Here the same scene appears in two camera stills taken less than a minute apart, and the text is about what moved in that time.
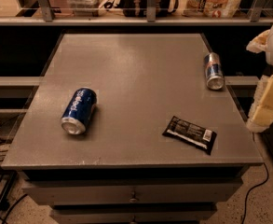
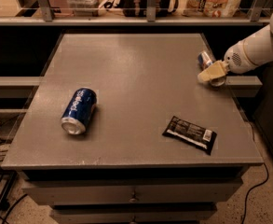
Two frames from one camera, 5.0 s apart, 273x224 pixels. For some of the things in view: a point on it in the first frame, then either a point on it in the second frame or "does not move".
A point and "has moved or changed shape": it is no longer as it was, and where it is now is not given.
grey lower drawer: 133,213 does not move
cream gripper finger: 269,101 -> 238,60
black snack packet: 197,136 does not move
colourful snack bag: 211,1 does not move
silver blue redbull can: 213,71 has moved or changed shape
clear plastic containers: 84,1 does not move
